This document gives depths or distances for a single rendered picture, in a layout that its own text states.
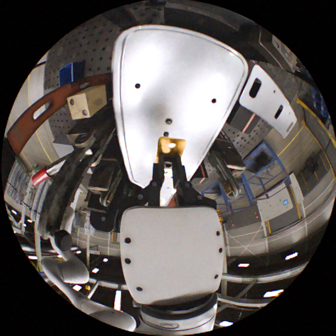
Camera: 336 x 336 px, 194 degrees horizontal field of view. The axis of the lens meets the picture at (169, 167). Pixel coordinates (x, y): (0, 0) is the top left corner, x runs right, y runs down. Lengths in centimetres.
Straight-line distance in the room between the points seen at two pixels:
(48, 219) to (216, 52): 31
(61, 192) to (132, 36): 24
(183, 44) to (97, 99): 14
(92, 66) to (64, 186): 51
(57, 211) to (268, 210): 830
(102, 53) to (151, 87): 42
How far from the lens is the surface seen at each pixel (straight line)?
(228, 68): 20
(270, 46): 22
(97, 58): 56
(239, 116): 27
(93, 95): 15
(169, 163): 15
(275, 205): 808
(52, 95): 15
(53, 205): 16
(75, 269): 52
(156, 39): 18
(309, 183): 1197
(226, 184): 25
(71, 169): 16
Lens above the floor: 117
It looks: 37 degrees down
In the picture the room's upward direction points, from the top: 176 degrees clockwise
